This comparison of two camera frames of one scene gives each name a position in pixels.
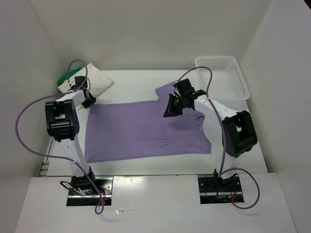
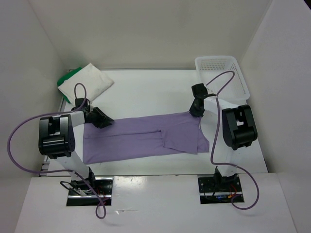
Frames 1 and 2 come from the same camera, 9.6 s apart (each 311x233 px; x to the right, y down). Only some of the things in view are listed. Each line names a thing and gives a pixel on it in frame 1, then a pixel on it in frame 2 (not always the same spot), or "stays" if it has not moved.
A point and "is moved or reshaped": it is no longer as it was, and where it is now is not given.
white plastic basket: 228,85 stays
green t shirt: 64,77 stays
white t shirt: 96,79 stays
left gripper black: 92,100 to 103,119
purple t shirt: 126,131 is moved or reshaped
